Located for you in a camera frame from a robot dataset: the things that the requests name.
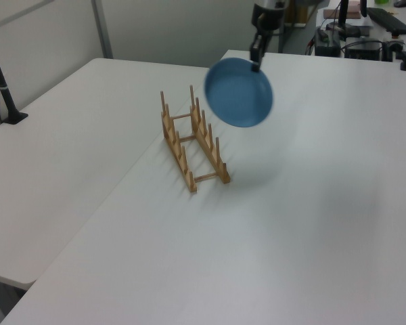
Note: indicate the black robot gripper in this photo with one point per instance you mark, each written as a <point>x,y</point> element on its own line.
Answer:
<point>270,19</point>

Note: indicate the blue round plate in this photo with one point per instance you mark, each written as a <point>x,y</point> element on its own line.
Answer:
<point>240,98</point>

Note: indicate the wooden plate rack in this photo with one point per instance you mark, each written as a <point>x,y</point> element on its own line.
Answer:
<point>193,186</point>

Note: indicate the brown cardboard panel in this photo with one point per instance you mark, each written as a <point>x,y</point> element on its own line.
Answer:
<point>296,11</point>

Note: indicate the dark electronics unit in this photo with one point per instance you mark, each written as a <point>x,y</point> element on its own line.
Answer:
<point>328,44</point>

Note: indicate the black monitor stand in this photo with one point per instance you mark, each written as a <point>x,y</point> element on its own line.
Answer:
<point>342,15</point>

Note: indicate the pink flat box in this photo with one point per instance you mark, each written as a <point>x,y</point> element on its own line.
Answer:
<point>353,8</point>

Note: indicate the black box device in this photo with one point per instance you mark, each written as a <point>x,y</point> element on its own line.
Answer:
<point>362,50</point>

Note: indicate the green object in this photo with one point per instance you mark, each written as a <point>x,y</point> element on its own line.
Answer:
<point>381,1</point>

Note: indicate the black computer keyboard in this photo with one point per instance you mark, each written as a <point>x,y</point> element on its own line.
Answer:
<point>390,20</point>

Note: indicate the grey computer mouse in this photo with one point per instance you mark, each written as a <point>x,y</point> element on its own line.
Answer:
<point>401,3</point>

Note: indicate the black camera stand pole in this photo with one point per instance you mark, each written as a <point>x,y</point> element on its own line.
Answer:
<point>1,81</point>

